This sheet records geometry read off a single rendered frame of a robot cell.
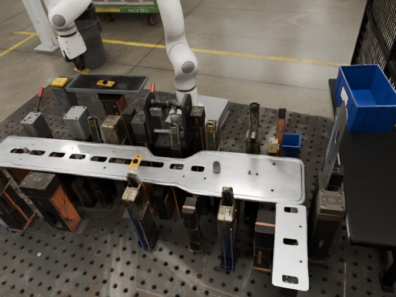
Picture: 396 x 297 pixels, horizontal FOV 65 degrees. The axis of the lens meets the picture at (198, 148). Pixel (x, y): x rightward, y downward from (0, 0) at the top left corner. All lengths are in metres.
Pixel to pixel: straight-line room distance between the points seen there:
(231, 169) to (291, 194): 0.24
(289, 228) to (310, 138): 0.84
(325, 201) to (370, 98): 0.66
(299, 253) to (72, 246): 0.97
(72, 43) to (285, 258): 1.19
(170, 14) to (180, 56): 0.19
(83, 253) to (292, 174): 0.94
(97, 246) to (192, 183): 0.55
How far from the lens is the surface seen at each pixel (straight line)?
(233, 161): 1.25
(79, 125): 1.49
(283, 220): 1.09
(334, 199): 1.10
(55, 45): 5.33
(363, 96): 1.61
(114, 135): 1.43
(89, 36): 4.19
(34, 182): 1.39
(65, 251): 1.57
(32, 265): 1.59
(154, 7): 5.12
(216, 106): 1.87
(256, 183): 1.18
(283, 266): 1.01
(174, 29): 1.54
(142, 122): 1.38
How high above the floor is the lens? 1.91
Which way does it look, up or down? 44 degrees down
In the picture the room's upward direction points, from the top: 8 degrees counter-clockwise
